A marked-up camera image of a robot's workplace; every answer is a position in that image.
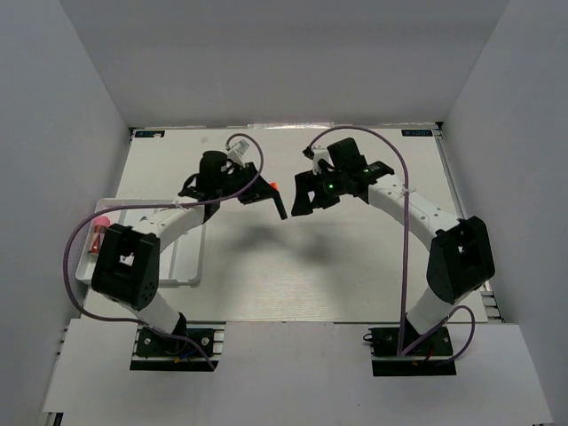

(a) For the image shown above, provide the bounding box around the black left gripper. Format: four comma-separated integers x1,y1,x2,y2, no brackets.
216,162,280,205

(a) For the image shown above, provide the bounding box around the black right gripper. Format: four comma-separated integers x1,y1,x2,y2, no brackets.
292,166,348,217

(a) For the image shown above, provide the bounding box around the orange cap black highlighter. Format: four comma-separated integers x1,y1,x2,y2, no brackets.
270,182,288,220

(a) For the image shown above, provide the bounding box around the pink cap clear tube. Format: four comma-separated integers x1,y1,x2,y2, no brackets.
88,215,111,255

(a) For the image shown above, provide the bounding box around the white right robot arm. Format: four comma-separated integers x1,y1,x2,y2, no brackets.
292,138,495,354

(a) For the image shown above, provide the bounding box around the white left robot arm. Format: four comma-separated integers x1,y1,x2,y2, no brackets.
91,148,287,354

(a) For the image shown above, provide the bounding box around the white divided plastic tray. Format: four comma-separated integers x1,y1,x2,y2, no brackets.
75,198,205,288

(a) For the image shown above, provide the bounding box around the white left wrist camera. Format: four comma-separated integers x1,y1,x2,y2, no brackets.
225,139,250,166

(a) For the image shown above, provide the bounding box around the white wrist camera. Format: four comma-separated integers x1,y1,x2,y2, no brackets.
303,147,335,175
225,139,250,166

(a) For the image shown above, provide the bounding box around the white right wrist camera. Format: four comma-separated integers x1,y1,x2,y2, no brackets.
303,147,335,175

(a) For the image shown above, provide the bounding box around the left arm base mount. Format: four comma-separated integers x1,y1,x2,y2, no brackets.
130,322,225,372

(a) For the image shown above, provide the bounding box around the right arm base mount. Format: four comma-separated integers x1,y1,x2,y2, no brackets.
367,326,458,379

